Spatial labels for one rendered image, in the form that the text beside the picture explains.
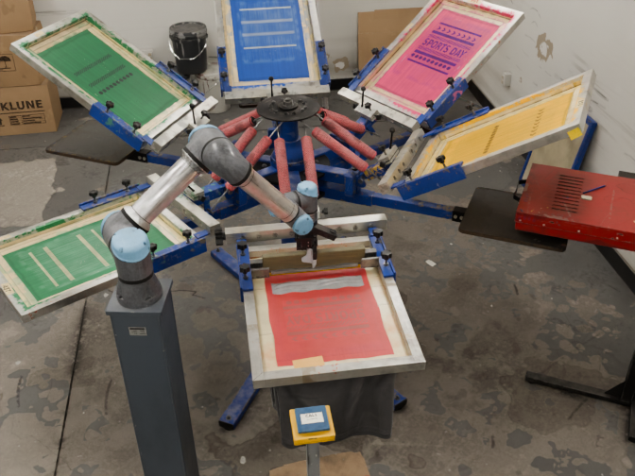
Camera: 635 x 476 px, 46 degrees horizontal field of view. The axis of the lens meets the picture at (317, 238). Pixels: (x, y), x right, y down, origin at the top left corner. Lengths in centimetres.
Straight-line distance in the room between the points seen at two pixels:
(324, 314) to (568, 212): 112
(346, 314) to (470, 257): 214
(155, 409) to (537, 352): 218
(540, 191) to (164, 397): 178
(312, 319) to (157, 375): 59
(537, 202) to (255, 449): 169
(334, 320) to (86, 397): 166
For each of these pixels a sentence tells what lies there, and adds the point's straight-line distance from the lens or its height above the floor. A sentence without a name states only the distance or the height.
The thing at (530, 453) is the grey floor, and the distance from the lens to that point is 371.
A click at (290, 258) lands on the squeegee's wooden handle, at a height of 105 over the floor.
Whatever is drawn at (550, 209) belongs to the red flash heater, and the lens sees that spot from 326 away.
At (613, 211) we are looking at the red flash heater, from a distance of 333.
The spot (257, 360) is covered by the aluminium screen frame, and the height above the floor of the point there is 99.
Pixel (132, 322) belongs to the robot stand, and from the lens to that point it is 257.
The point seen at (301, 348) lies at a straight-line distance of 267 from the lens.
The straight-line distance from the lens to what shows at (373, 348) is 268.
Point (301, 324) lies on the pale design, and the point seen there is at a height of 96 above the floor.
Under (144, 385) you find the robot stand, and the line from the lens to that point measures 276.
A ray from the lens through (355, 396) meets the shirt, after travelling 278.
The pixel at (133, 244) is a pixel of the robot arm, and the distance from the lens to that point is 244.
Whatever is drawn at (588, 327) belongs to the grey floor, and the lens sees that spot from 446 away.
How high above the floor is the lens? 274
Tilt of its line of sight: 34 degrees down
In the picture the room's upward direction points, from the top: 1 degrees counter-clockwise
